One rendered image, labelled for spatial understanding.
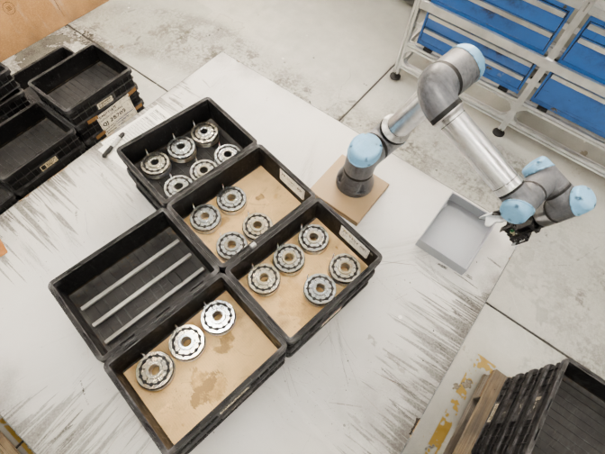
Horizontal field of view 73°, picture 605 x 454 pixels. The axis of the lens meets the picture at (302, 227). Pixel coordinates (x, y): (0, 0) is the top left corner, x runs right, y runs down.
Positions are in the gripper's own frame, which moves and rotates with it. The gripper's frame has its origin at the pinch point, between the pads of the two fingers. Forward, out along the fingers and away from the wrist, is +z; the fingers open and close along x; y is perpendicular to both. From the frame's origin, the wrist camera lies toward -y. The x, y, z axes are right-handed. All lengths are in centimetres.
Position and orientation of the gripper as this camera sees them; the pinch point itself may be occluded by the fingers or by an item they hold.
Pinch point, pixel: (495, 230)
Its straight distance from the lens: 157.8
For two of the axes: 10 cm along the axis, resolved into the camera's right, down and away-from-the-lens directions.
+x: 7.8, 6.3, 0.4
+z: -3.0, 3.1, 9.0
